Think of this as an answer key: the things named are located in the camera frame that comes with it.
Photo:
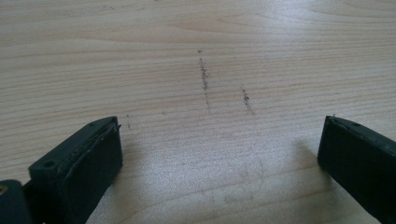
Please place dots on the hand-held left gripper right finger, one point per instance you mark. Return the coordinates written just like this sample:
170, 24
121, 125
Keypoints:
358, 158

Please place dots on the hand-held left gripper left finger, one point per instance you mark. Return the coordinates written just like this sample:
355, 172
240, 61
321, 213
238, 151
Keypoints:
77, 168

